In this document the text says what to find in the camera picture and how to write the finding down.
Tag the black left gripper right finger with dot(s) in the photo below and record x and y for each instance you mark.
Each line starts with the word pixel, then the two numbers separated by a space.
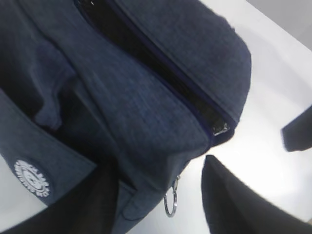
pixel 231 207

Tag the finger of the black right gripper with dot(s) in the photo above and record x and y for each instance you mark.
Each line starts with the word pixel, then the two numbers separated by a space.
pixel 297 135

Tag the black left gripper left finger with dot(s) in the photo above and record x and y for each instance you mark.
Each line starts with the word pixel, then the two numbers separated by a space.
pixel 89 208

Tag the navy blue lunch bag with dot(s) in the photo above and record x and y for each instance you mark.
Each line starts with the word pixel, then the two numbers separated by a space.
pixel 152 83

